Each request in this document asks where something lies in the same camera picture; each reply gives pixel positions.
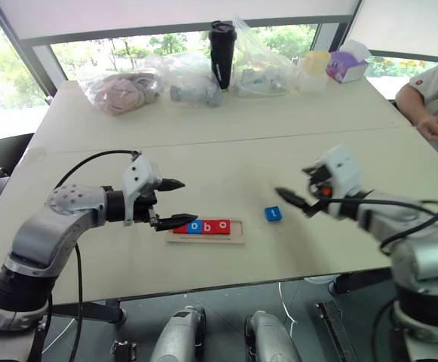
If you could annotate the red letter tile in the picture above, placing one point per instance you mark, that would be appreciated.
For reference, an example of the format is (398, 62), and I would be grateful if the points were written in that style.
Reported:
(181, 229)

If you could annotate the tall clear plastic bag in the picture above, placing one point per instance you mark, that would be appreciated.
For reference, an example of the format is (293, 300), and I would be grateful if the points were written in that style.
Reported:
(260, 71)

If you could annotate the bystander bare hand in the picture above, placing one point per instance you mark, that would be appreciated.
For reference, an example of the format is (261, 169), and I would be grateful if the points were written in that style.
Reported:
(431, 127)

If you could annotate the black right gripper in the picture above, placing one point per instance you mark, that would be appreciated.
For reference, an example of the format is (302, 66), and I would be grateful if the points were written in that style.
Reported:
(320, 186)

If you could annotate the purple tissue box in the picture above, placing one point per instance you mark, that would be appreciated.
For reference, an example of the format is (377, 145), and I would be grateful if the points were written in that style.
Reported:
(345, 66)

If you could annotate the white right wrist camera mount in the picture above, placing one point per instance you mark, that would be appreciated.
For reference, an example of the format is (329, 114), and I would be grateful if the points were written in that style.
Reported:
(341, 167)

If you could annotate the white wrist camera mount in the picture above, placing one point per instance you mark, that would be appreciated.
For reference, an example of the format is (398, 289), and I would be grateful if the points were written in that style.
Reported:
(341, 167)
(140, 172)

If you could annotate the black floor stand frame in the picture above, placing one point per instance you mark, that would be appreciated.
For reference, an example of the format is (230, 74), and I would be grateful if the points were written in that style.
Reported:
(333, 332)

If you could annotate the light wooden letter tray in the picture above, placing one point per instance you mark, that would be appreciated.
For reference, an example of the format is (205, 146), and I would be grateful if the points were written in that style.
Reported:
(207, 239)

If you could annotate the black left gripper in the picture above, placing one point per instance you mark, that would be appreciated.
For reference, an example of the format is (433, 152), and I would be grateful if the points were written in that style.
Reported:
(143, 209)

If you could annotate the black table leg frame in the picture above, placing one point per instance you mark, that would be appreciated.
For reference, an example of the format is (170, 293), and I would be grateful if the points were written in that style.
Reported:
(90, 312)
(362, 281)

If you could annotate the red letter block b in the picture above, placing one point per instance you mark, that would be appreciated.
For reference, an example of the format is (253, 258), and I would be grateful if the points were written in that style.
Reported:
(208, 226)

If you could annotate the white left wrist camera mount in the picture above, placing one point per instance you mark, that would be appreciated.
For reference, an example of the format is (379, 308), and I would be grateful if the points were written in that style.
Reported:
(140, 172)

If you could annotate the blue letter tile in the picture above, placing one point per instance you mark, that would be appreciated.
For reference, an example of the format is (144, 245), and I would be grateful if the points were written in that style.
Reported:
(273, 214)
(194, 226)

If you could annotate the plastic bag with pink cloth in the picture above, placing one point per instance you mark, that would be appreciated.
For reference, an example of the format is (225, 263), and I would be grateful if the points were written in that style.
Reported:
(118, 92)

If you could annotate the plastic bag with grey items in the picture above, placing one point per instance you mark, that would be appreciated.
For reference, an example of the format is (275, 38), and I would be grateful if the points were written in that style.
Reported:
(192, 83)

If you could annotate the silver robot leg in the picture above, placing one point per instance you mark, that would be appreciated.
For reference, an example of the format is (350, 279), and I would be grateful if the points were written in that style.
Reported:
(269, 337)
(179, 335)

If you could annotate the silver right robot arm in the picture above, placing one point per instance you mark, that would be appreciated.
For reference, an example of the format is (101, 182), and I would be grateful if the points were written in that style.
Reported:
(418, 256)

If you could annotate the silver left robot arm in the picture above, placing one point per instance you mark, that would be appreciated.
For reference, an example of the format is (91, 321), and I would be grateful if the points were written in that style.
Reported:
(41, 234)

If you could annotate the black tumbler with lid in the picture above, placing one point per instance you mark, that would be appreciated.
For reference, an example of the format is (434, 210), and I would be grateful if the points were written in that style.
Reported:
(221, 56)

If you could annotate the clear container with yellow lid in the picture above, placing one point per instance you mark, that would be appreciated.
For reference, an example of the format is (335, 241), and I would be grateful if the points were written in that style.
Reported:
(314, 71)

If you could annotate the red letter block o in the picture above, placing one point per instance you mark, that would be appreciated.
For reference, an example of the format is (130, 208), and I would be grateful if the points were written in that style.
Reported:
(223, 225)

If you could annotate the white roller blind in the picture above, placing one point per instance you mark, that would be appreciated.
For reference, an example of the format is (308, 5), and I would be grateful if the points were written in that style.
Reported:
(411, 26)
(173, 13)

